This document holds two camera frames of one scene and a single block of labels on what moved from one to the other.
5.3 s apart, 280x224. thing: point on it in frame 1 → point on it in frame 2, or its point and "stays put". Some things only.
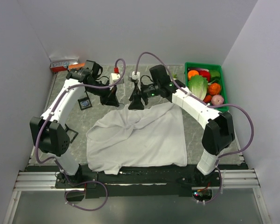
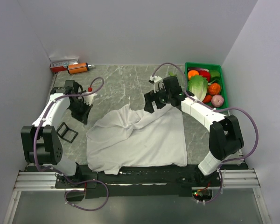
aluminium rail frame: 244,179 stays put
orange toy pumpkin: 214,89 stays put
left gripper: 111,98 → 83,117
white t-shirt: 152,136 stays put
